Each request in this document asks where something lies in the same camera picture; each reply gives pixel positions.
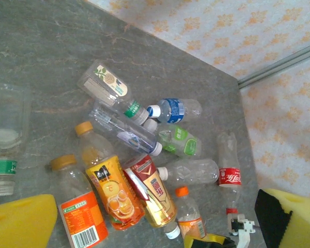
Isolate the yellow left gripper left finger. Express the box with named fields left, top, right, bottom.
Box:
left=0, top=194, right=58, bottom=248

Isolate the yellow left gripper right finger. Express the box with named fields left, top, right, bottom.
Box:
left=255, top=188, right=310, bottom=248

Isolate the small bottle orange cap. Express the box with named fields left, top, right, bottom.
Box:
left=174, top=185, right=207, bottom=240

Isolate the orange barcode label bottle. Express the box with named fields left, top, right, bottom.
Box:
left=49, top=154, right=110, bottom=248

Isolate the red label cola bottle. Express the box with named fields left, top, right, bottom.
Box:
left=216, top=131, right=243, bottom=215

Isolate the clear bottle white cap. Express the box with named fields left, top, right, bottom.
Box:
left=156, top=158, right=220, bottom=185

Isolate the red gold label bottle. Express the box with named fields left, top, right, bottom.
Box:
left=122, top=153, right=181, bottom=240

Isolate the capless clear bottle green band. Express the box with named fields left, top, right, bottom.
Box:
left=0, top=82, right=32, bottom=197

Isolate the orange juice bottle yellow cap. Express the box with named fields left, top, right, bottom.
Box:
left=74, top=121, right=146, bottom=231

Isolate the green label bottle white cap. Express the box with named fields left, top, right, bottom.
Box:
left=143, top=118, right=203, bottom=159

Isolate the blue label water bottle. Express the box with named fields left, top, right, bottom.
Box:
left=146, top=97, right=203, bottom=124

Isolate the clear bottle blue print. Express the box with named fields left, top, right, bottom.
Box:
left=88, top=100, right=163, bottom=157

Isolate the square clear bottle plant label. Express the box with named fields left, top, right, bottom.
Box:
left=76, top=59, right=150, bottom=126

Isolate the aluminium frame post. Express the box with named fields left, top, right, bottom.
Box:
left=237, top=40, right=310, bottom=90

